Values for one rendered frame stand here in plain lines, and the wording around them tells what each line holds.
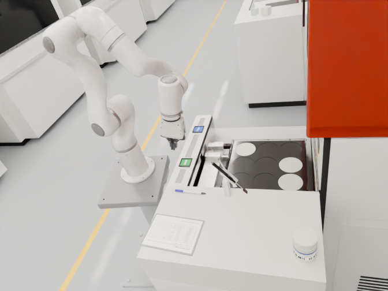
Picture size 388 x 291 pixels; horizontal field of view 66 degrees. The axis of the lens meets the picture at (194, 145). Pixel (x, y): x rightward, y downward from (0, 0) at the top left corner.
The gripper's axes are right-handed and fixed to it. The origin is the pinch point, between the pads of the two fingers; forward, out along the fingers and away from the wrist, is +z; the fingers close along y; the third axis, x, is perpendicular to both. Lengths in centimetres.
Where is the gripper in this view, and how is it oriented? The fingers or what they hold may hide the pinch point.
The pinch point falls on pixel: (173, 144)
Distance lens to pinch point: 129.1
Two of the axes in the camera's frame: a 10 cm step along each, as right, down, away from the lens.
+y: -9.7, -1.5, 1.9
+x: -2.5, 6.4, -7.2
